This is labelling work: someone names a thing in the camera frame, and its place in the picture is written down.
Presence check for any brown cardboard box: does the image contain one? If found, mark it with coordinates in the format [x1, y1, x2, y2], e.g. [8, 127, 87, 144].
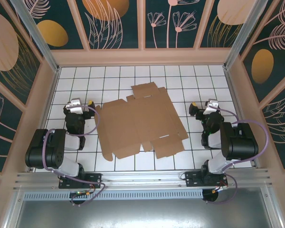
[94, 82, 189, 162]

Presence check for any grey metal sheet panel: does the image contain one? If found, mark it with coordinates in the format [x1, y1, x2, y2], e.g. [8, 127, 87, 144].
[14, 199, 276, 228]

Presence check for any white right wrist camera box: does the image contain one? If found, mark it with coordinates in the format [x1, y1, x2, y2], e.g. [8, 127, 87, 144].
[203, 99, 221, 116]

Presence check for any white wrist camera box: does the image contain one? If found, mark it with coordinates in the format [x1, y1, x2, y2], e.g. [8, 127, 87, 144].
[203, 99, 221, 116]
[66, 98, 86, 114]

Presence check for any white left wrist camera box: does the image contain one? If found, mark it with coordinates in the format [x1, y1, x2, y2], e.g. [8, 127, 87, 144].
[66, 98, 86, 114]

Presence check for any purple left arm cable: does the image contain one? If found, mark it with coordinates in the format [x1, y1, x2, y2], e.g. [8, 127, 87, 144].
[42, 105, 107, 207]

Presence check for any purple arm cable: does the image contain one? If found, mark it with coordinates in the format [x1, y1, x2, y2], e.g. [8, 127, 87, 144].
[42, 105, 107, 207]
[205, 105, 269, 205]

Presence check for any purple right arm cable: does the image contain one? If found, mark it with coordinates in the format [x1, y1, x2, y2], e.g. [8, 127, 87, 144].
[205, 105, 269, 205]

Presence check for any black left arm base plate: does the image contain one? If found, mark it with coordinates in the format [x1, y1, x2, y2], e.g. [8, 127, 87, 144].
[58, 172, 103, 190]

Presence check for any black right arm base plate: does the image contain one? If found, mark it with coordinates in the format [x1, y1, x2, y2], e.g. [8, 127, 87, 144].
[184, 171, 228, 188]

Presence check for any aluminium corner post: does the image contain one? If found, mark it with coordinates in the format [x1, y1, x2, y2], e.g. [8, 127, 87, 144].
[10, 0, 60, 73]
[223, 0, 269, 71]

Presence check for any aluminium mounting rail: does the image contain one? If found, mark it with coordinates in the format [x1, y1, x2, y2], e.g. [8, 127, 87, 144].
[13, 168, 274, 190]

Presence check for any grey slotted cable duct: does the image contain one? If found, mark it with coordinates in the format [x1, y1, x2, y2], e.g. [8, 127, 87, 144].
[23, 190, 204, 200]

